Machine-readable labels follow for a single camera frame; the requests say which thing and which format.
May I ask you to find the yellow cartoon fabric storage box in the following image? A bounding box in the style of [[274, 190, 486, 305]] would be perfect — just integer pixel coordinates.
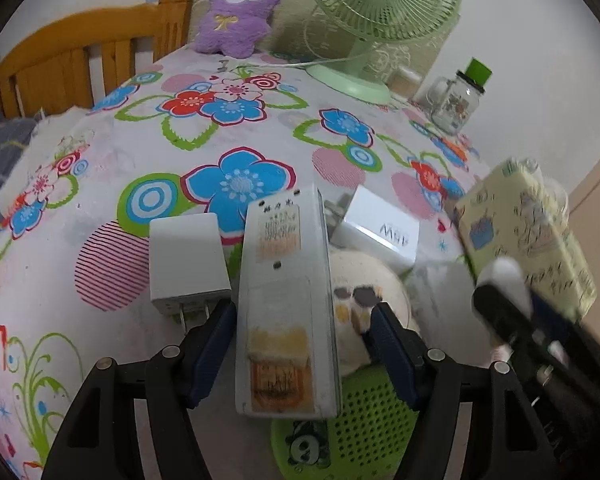
[[454, 159, 597, 322]]

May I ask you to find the round cream bear mirror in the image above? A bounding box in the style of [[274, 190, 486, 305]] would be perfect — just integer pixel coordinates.
[[329, 249, 419, 377]]

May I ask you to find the white 45W power adapter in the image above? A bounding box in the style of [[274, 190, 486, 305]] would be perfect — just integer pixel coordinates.
[[324, 185, 419, 275]]

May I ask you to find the small white charger plug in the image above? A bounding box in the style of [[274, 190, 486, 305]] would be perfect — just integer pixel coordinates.
[[149, 212, 232, 332]]

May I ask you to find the grey remote control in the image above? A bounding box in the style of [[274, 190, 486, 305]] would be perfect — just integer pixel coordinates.
[[235, 185, 341, 419]]

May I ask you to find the green perforated panda basket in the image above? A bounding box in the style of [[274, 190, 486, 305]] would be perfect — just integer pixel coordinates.
[[271, 365, 417, 479]]

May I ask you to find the floral tablecloth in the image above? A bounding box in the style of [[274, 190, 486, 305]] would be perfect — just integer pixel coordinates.
[[0, 49, 489, 479]]

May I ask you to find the glass jar green lid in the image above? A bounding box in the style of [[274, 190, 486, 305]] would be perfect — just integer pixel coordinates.
[[426, 58, 492, 136]]

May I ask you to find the cotton swab container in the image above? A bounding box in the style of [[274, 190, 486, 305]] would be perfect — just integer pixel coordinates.
[[387, 65, 422, 102]]

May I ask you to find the green desk fan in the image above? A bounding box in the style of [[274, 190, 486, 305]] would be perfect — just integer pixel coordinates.
[[306, 0, 462, 105]]

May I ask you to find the beige cartoon cardboard panel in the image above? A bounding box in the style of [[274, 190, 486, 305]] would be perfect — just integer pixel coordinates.
[[188, 0, 457, 81]]

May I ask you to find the wooden chair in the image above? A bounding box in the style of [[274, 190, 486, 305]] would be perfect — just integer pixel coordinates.
[[0, 0, 193, 119]]

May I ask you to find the purple plush bunny toy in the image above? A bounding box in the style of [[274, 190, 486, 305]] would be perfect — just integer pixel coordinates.
[[192, 0, 280, 58]]

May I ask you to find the white fan power cable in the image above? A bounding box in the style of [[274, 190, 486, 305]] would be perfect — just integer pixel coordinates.
[[220, 52, 376, 74]]

